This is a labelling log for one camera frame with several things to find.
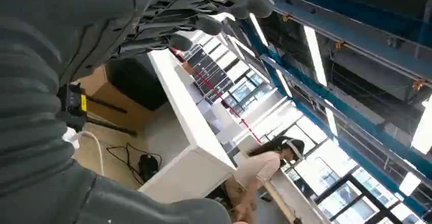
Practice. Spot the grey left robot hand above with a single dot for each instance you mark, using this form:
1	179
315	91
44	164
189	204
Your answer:
84	10

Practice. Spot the ribbed grey left robot arm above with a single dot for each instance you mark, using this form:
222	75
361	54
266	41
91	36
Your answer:
28	114

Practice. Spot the large black cabinet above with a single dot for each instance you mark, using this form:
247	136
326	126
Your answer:
138	80

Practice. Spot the black tripod with sensor box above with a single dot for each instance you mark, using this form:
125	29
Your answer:
72	102

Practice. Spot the brown cardboard box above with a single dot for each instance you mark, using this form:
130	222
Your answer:
113	101

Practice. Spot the black panelled shelf unit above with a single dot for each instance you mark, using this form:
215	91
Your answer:
211	74

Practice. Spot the white desk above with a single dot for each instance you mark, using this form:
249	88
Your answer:
189	121

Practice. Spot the red barrier tape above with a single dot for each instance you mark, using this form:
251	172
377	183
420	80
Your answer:
219	96

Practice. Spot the black power adapter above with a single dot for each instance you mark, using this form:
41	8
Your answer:
148	166

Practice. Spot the long ceiling light panel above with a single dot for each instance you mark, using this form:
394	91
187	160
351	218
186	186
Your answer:
284	83
331	121
423	131
315	55
409	184
258	29

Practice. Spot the person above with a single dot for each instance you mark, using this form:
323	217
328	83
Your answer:
256	168

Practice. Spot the white and black headset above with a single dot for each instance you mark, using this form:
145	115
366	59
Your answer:
297	147

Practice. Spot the pale wooden table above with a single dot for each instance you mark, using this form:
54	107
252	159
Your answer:
280	202

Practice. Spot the blue ceiling beam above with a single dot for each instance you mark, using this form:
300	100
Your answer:
351	118

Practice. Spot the black framed window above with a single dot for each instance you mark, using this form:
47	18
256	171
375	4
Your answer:
351	195

